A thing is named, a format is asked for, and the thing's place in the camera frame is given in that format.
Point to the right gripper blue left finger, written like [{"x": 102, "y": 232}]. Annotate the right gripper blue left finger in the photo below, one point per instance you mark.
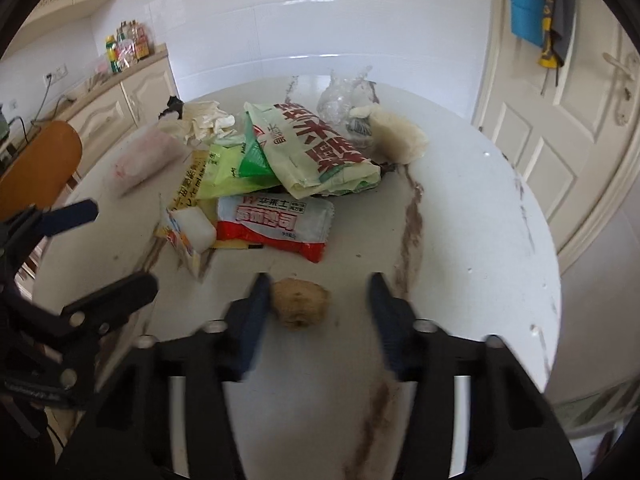
[{"x": 245, "y": 320}]

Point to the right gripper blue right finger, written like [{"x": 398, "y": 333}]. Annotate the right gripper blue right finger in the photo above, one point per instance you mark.
[{"x": 393, "y": 318}]

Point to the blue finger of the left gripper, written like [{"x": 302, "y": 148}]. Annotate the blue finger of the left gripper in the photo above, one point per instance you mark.
[
  {"x": 69, "y": 217},
  {"x": 111, "y": 306}
]

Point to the brown round food lump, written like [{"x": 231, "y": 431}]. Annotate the brown round food lump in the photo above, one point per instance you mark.
[{"x": 299, "y": 304}]

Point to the yellow green box package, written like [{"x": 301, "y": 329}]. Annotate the yellow green box package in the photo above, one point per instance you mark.
[{"x": 190, "y": 233}]

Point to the red white snack packet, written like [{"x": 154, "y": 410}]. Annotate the red white snack packet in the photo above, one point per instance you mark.
[{"x": 277, "y": 221}]

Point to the pink plastic bag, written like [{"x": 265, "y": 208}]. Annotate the pink plastic bag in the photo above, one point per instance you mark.
[{"x": 143, "y": 157}]

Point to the green yellow plastic bag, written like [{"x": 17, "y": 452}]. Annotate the green yellow plastic bag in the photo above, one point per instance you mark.
[{"x": 214, "y": 174}]

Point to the large cream red-lettered bag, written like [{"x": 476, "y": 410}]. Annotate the large cream red-lettered bag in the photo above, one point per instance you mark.
[{"x": 305, "y": 154}]

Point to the white tissue paper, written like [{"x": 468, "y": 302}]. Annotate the white tissue paper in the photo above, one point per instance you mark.
[{"x": 206, "y": 122}]

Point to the cream dough lump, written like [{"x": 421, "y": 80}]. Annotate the cream dough lump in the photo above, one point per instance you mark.
[{"x": 395, "y": 139}]

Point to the cream kitchen counter cabinets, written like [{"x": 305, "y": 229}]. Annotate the cream kitchen counter cabinets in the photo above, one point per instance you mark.
[{"x": 104, "y": 114}]

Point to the brown wooden chair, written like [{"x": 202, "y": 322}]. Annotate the brown wooden chair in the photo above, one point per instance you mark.
[{"x": 39, "y": 175}]

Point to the black small object on table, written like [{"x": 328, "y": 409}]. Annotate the black small object on table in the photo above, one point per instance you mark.
[{"x": 173, "y": 109}]

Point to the bottles on counter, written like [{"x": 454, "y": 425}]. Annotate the bottles on counter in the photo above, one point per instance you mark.
[{"x": 129, "y": 44}]

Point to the clear barcode plastic wrapper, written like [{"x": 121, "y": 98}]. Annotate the clear barcode plastic wrapper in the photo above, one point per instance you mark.
[{"x": 337, "y": 101}]

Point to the white panel door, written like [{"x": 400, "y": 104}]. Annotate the white panel door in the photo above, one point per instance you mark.
[{"x": 572, "y": 133}]

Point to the dark grey hanging cloth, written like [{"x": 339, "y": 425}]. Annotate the dark grey hanging cloth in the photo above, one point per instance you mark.
[{"x": 558, "y": 18}]

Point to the blue apron on door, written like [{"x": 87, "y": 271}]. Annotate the blue apron on door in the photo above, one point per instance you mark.
[{"x": 526, "y": 20}]

